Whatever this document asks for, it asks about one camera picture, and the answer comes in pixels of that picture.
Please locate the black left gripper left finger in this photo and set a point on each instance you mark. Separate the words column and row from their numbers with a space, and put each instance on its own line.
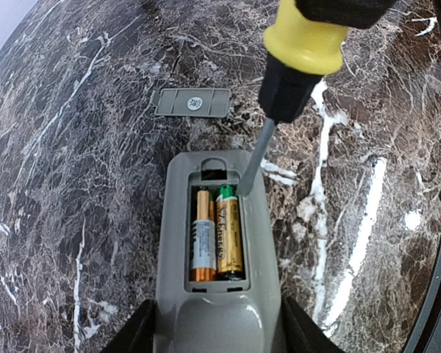
column 137, row 333

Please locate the yellow handled screwdriver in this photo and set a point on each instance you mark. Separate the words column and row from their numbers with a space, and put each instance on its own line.
column 299, row 53

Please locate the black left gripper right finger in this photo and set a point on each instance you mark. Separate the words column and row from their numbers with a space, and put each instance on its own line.
column 302, row 334

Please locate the grey battery cover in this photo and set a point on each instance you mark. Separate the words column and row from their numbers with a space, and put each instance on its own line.
column 192, row 102

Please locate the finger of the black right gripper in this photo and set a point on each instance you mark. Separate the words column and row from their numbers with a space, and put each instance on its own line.
column 359, row 14

